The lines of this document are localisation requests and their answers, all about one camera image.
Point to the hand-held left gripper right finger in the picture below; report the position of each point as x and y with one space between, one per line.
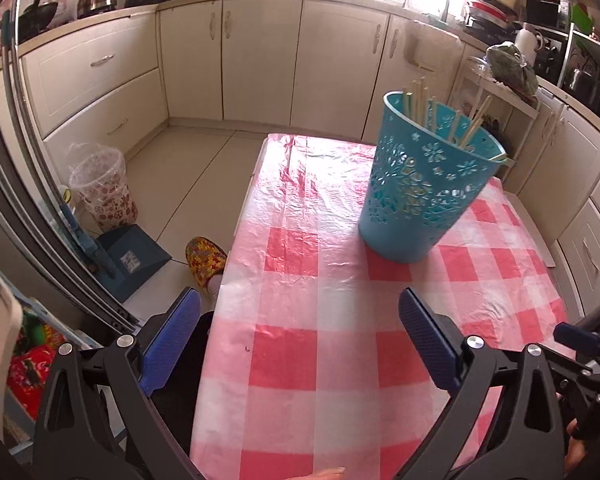
430 345

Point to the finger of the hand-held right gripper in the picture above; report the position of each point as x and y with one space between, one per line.
577 337

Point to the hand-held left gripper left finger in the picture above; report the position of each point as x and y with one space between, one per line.
172 340

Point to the blue perforated plastic basket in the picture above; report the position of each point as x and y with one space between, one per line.
415 200

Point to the bundle of wooden chopsticks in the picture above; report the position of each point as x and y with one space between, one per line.
420 102

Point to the person's right hand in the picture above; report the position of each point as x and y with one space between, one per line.
575 452

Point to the person's left hand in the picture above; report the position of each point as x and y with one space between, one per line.
320 475

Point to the person's leg in black trousers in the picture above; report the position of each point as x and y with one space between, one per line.
185 395

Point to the yellow floral slipper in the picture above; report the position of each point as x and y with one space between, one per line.
205 257

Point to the pink checked tablecloth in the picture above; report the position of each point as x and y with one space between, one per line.
305 285

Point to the floral trash bin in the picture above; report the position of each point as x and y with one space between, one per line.
105 195

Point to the blue and cream shoe rack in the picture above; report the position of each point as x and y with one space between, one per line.
0 335

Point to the white storage trolley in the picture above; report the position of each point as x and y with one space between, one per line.
510 100

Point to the black cooking pot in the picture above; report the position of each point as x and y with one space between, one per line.
587 85

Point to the green plastic bag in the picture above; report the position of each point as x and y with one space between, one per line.
512 67

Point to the metal counter shelf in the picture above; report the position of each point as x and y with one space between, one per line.
565 60

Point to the cream kitchen base cabinets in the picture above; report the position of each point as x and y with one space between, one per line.
260 60

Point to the white thermos bottle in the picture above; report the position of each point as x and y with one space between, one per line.
526 45

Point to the white hanging bag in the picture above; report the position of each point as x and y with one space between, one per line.
437 45

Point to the green cutting board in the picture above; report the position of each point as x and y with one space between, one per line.
581 19

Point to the black microwave oven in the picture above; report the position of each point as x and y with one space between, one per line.
545 12

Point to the dish rack with dishes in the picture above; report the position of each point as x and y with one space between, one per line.
490 10

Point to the black wok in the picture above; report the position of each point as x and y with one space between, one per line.
37 17

